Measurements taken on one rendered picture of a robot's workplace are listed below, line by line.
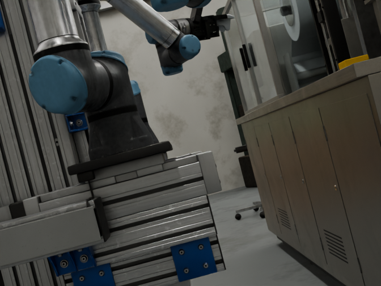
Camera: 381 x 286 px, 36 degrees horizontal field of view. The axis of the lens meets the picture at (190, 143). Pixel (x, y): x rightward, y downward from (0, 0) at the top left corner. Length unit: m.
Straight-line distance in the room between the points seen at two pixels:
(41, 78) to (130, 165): 0.27
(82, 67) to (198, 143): 7.86
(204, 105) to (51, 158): 7.63
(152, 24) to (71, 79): 0.80
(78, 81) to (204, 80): 7.96
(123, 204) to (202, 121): 7.78
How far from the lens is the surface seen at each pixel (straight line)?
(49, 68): 1.19
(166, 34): 1.94
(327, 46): 2.34
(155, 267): 1.35
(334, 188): 2.20
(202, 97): 9.07
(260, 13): 2.92
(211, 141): 9.04
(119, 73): 1.31
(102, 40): 1.99
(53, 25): 1.23
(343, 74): 1.70
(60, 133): 1.50
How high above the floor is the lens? 0.79
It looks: level
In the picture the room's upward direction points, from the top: 15 degrees counter-clockwise
